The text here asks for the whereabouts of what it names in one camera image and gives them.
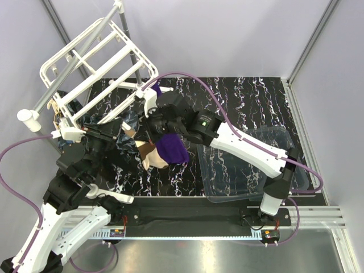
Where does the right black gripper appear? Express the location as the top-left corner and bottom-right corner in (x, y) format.
(134, 105), (183, 146)

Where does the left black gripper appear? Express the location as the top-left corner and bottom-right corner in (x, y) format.
(81, 118), (125, 180)

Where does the purple sock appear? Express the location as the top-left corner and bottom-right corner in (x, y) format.
(146, 85), (190, 166)

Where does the brown striped sock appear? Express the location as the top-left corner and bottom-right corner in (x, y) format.
(124, 129), (169, 170)

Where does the white plastic clip hanger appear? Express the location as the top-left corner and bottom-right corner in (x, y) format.
(39, 18), (159, 128)

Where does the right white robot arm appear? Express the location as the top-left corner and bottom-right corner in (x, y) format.
(141, 91), (297, 226)

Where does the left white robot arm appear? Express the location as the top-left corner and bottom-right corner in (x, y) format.
(1, 118), (134, 272)

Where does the dark leaf patterned cloth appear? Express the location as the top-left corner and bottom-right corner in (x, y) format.
(57, 99), (139, 155)

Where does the yellow zip tie tag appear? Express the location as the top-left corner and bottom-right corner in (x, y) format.
(46, 99), (63, 129)

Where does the black marbled mat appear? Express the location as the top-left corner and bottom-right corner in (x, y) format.
(96, 77), (302, 197)

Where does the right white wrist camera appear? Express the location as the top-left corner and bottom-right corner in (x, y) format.
(136, 88), (157, 118)

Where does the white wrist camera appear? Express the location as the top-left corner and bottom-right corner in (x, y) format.
(136, 88), (157, 118)
(51, 117), (86, 142)

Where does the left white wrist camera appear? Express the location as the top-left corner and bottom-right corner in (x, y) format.
(51, 117), (86, 142)

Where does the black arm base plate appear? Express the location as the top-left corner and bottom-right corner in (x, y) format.
(123, 197), (292, 239)

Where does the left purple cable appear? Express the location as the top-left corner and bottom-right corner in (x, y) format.
(0, 135), (72, 273)

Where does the purple cable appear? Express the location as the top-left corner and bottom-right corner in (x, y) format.
(142, 71), (324, 237)
(0, 135), (72, 273)

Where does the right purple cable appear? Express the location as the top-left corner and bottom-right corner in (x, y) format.
(142, 71), (324, 237)

